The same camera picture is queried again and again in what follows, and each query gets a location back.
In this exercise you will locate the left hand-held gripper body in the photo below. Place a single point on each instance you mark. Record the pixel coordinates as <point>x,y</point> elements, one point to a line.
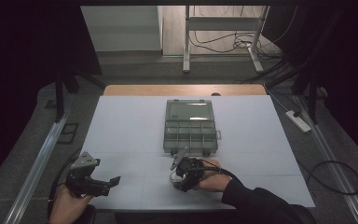
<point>80,183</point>

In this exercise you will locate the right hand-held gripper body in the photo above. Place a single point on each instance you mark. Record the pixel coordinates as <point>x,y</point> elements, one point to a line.
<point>192,168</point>

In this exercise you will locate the grey transparent compartment box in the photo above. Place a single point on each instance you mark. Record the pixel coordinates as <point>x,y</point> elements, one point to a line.
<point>189,133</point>

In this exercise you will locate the person's right hand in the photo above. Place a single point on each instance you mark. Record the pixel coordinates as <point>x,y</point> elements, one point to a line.
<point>214,182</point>

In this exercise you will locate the person's left hand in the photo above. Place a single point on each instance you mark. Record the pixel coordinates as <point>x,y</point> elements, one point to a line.
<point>66,211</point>

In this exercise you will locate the white table board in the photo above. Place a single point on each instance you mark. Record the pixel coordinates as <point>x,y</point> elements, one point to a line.
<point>130,130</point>

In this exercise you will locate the black metal stand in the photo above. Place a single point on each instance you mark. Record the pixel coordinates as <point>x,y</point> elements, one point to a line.
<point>313,102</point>
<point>59,99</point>

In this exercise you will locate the white power strip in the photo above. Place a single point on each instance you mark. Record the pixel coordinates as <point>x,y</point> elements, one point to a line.
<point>300,123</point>

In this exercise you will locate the black plug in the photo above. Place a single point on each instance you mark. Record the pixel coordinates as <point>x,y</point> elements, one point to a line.
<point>297,114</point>

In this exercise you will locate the black curtain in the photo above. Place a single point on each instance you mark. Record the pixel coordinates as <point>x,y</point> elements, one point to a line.
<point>348,62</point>
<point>18,62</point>

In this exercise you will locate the aluminium rail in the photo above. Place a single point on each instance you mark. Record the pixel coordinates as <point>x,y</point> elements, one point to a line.
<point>324,146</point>
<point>34,174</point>

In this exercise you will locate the white metal desk frame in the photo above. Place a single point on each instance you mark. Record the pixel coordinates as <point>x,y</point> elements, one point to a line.
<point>220,23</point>

